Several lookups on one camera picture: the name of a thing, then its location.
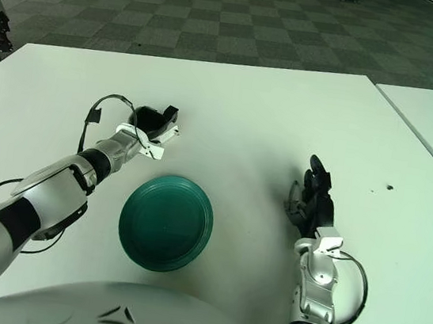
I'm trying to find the white charger plug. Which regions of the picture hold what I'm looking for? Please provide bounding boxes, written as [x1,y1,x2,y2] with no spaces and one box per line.
[154,121,183,148]

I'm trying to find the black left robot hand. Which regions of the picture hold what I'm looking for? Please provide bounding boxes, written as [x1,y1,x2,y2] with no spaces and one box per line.
[129,99,180,144]

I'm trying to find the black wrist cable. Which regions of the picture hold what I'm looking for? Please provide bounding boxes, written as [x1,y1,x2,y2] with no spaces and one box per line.
[78,90,154,162]
[325,249,374,324]

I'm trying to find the grey robot torso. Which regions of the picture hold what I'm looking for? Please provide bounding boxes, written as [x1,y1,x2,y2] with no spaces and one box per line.
[0,265,291,324]

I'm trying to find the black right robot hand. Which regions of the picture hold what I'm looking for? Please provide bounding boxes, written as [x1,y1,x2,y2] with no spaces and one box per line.
[279,151,344,242]

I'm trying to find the dark green round plate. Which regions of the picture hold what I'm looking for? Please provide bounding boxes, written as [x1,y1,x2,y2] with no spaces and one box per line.
[112,169,220,280]

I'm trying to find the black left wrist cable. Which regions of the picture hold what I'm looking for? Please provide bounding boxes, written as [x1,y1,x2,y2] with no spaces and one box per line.
[78,90,154,162]

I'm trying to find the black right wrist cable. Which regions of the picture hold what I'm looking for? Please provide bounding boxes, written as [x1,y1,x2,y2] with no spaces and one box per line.
[325,249,374,324]

